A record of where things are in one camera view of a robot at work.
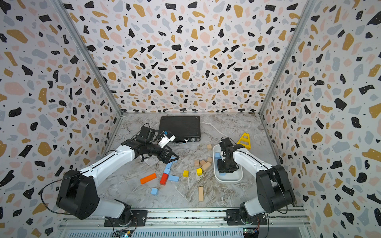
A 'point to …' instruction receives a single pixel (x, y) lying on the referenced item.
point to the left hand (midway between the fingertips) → (175, 153)
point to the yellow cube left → (185, 173)
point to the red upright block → (164, 179)
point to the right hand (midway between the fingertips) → (222, 170)
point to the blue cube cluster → (166, 170)
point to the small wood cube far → (209, 147)
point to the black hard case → (185, 128)
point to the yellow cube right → (199, 171)
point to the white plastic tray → (228, 178)
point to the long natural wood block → (201, 194)
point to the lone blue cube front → (154, 191)
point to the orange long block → (148, 178)
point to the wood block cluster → (205, 165)
